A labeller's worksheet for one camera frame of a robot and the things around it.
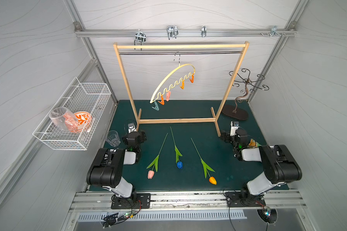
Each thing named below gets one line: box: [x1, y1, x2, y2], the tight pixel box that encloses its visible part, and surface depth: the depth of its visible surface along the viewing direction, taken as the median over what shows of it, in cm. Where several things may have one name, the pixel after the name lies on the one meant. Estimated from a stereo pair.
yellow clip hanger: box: [149, 51, 196, 104], surface depth 68 cm
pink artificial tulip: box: [146, 132, 169, 180], surface depth 86 cm
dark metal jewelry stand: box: [221, 68, 270, 121], surface depth 98 cm
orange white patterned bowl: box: [64, 111, 93, 134], surface depth 67 cm
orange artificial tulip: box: [190, 137, 218, 186], surface depth 85 cm
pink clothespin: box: [165, 90, 172, 102], surface depth 80 cm
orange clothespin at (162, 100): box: [158, 94, 165, 106], surface depth 77 cm
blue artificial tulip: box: [169, 126, 184, 170], surface depth 90 cm
